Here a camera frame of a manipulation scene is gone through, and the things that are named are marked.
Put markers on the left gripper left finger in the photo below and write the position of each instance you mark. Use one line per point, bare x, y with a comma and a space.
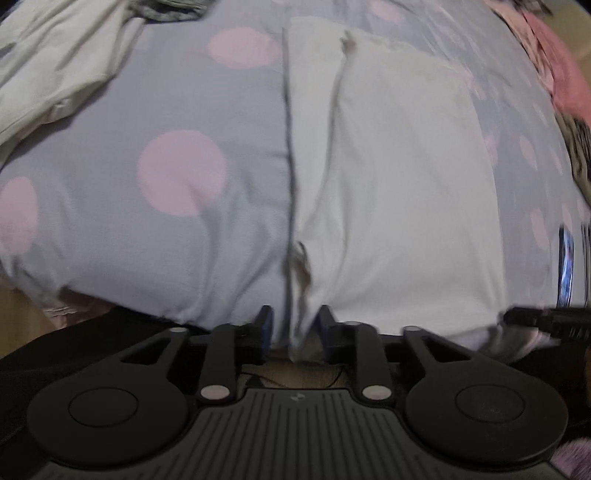
132, 405

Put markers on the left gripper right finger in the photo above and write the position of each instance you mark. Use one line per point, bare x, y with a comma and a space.
458, 405

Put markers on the grey pink-dotted bed sheet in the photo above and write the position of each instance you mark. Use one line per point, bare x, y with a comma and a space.
172, 191

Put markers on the cream white garment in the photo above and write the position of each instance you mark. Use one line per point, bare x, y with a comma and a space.
54, 56

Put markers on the black smartphone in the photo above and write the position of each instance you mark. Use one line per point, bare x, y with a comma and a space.
566, 267

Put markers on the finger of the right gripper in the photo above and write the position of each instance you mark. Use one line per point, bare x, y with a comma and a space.
563, 323

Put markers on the black white patterned garment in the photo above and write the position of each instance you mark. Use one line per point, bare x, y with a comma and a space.
577, 138

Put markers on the pink garment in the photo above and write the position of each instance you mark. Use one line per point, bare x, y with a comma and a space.
556, 68

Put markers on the grey striped garment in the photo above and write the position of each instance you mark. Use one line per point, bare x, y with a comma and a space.
168, 11

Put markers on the white t-shirt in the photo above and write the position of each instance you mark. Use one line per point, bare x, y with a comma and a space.
396, 216

